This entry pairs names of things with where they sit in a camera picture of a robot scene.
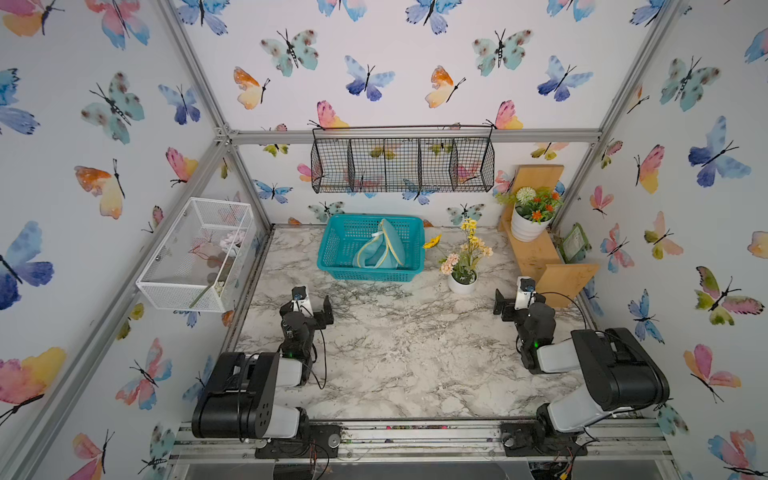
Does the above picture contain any teal mesh laundry bag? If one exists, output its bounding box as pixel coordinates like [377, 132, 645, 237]
[353, 219, 405, 269]

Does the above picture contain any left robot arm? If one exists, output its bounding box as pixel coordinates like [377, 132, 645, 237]
[191, 289, 334, 442]

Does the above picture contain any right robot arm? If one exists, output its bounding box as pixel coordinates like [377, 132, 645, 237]
[493, 291, 671, 435]

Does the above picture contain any small white flower pot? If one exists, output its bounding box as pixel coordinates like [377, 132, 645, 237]
[439, 218, 494, 295]

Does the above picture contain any wooden shelf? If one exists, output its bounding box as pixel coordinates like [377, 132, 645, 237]
[498, 164, 601, 311]

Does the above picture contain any green framed small sign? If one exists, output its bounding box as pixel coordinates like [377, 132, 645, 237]
[558, 223, 592, 264]

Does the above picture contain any yellow sunflower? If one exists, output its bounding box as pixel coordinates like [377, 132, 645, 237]
[423, 235, 442, 250]

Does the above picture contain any teal plastic basket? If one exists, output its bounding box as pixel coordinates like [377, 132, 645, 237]
[317, 214, 425, 282]

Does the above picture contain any large white flower pot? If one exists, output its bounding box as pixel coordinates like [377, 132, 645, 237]
[495, 186, 562, 243]

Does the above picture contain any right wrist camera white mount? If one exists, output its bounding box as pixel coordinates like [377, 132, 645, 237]
[515, 276, 536, 310]

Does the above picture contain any white mesh wall box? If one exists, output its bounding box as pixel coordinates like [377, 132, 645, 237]
[136, 197, 256, 313]

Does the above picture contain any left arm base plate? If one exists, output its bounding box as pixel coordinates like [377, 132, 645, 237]
[254, 422, 342, 460]

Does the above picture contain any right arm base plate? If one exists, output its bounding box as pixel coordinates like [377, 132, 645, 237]
[500, 421, 588, 457]

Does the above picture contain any aluminium front rail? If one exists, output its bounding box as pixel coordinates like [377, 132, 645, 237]
[171, 418, 673, 464]

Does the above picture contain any black wire wall basket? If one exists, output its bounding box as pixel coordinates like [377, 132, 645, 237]
[310, 127, 496, 196]

